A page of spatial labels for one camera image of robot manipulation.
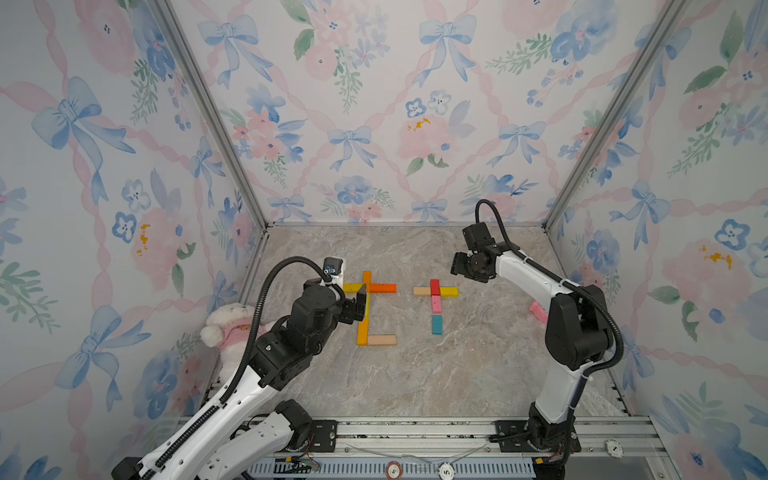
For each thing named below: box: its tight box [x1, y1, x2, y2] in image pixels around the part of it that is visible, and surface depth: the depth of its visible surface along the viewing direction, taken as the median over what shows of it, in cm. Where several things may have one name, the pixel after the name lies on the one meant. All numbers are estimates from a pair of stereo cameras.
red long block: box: [430, 279, 441, 296], surface depth 103 cm
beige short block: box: [413, 287, 431, 296], surface depth 103 cm
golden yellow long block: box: [357, 316, 369, 346], surface depth 92 cm
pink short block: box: [431, 295, 442, 314], surface depth 99 cm
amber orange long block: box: [362, 271, 373, 293], surface depth 106 cm
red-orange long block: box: [370, 283, 398, 293], surface depth 103 cm
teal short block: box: [432, 315, 443, 335], surface depth 96 cm
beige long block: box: [368, 334, 397, 346], surface depth 92 cm
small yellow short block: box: [440, 287, 459, 297], surface depth 102 cm
